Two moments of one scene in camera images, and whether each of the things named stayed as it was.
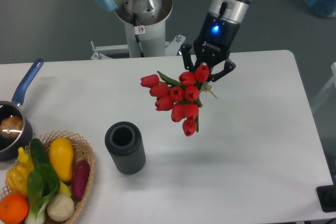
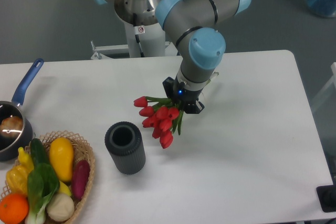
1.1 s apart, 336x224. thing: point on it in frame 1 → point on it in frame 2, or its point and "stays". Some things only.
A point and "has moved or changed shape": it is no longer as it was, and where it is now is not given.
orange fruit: (13, 208) stays
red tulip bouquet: (181, 97) has moved or changed shape
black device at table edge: (327, 196) stays
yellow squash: (61, 155) stays
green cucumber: (38, 151) stays
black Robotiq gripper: (214, 41) → (181, 95)
